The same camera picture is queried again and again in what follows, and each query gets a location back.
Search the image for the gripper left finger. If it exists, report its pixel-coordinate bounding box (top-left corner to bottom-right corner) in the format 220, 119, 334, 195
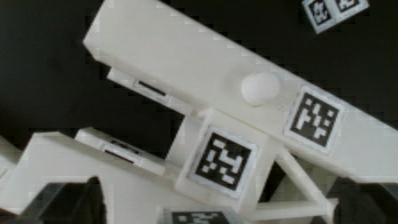
0, 176, 107, 224

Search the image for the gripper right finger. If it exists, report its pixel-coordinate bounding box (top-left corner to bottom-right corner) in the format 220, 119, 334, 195
327, 178, 398, 224

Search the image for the white tagged cube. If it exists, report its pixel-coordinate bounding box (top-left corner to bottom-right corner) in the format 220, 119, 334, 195
302, 0, 370, 34
158, 209, 245, 224

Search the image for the white chair seat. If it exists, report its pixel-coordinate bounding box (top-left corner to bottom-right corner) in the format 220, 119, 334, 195
0, 126, 281, 224

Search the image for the white chair back frame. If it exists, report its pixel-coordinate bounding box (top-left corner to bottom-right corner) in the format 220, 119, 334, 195
84, 0, 398, 223

